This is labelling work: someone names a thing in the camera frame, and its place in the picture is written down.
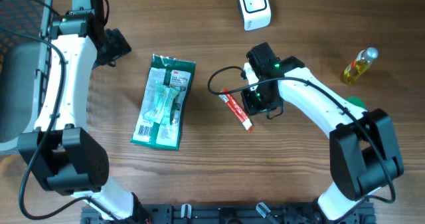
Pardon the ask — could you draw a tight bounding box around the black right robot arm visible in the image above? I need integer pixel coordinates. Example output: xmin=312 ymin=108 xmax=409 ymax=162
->
xmin=241 ymin=43 xmax=404 ymax=223

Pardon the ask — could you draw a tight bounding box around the white barcode scanner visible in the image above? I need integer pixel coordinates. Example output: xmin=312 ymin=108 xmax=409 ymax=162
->
xmin=238 ymin=0 xmax=272 ymax=31

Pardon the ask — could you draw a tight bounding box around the grey mesh basket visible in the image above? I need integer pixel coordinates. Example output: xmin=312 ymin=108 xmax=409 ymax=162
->
xmin=1 ymin=0 xmax=52 ymax=155

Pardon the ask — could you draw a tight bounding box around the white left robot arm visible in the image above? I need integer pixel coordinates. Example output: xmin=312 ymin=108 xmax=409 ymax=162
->
xmin=17 ymin=0 xmax=151 ymax=223

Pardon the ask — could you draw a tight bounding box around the yellow liquid bottle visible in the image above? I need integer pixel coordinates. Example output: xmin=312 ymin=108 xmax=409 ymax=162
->
xmin=340 ymin=47 xmax=379 ymax=84

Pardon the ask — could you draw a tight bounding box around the green 3M package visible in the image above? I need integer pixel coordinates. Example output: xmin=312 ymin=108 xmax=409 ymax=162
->
xmin=131 ymin=55 xmax=196 ymax=150

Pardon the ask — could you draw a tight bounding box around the green lid jar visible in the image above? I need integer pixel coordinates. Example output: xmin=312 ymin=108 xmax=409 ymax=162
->
xmin=346 ymin=96 xmax=367 ymax=110

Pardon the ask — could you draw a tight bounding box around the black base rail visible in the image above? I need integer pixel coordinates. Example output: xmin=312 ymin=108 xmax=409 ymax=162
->
xmin=80 ymin=203 xmax=377 ymax=224

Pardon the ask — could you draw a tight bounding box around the red Nescafe sachet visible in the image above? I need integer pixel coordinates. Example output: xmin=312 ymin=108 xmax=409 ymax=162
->
xmin=219 ymin=94 xmax=254 ymax=132

